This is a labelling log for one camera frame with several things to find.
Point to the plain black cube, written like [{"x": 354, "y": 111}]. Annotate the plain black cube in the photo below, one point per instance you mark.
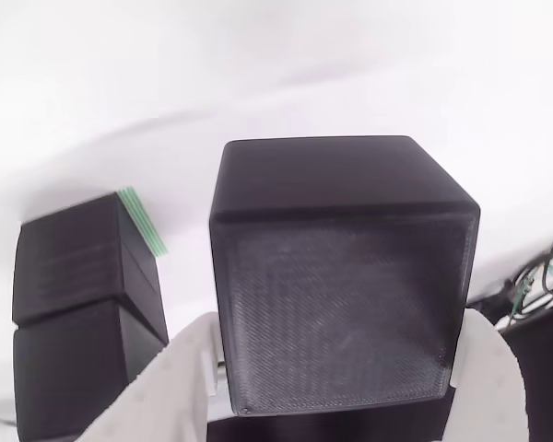
[
  {"x": 64, "y": 377},
  {"x": 341, "y": 299}
]

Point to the black cube with seam line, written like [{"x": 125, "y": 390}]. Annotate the black cube with seam line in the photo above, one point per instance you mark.
[{"x": 69, "y": 258}]

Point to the green striped square patch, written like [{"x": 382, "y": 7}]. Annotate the green striped square patch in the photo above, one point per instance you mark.
[{"x": 143, "y": 221}]

